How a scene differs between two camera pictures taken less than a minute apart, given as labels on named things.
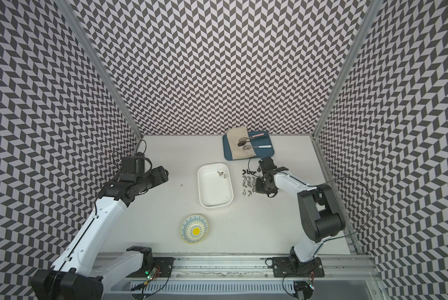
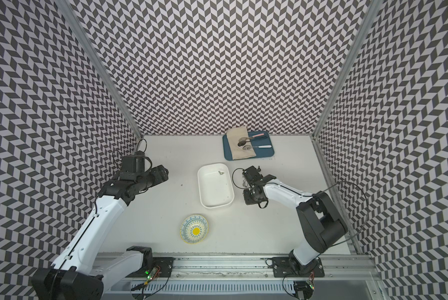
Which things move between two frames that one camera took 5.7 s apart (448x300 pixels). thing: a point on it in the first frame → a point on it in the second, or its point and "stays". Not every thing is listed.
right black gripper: x=259 y=189 → x=248 y=201
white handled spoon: x=249 y=147 stays
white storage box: x=216 y=185 stays
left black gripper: x=159 y=175 stays
